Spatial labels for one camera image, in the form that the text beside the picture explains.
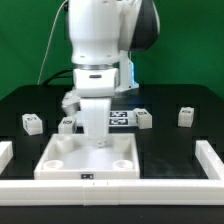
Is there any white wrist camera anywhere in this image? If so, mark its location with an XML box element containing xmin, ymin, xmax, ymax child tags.
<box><xmin>61</xmin><ymin>91</ymin><xmax>80</xmax><ymax>116</ymax></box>

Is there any white cable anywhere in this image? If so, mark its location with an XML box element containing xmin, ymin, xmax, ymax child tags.
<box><xmin>37</xmin><ymin>0</ymin><xmax>69</xmax><ymax>86</ymax></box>

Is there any white obstacle fence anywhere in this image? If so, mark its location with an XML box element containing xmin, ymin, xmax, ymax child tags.
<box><xmin>0</xmin><ymin>140</ymin><xmax>224</xmax><ymax>206</ymax></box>

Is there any black cable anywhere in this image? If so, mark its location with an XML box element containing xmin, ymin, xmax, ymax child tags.
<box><xmin>43</xmin><ymin>69</ymin><xmax>74</xmax><ymax>86</ymax></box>

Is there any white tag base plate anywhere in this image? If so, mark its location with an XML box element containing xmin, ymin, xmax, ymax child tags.
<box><xmin>74</xmin><ymin>110</ymin><xmax>138</xmax><ymax>127</ymax></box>

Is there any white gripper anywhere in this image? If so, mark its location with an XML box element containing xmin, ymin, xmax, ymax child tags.
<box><xmin>74</xmin><ymin>68</ymin><xmax>117</xmax><ymax>147</ymax></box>

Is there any white square tabletop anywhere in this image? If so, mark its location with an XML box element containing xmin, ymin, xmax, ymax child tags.
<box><xmin>34</xmin><ymin>133</ymin><xmax>140</xmax><ymax>180</ymax></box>

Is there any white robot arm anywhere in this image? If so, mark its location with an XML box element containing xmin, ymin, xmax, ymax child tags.
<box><xmin>68</xmin><ymin>0</ymin><xmax>160</xmax><ymax>147</ymax></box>

